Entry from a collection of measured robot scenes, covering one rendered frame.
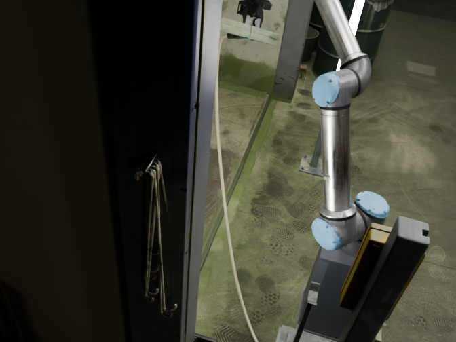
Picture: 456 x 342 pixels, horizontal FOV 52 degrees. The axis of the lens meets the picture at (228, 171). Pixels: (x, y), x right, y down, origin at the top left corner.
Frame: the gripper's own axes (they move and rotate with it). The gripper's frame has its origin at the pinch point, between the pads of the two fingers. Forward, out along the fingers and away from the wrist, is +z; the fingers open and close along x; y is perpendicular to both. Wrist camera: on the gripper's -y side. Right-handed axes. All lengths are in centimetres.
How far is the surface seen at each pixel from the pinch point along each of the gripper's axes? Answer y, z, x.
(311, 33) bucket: 207, -53, -224
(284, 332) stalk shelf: -55, 103, 3
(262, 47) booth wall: 160, -19, -129
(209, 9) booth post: -84, 11, 70
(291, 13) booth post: 133, -47, -130
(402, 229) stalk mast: -113, 45, 38
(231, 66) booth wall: 188, -1, -119
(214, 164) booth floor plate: 118, 76, -72
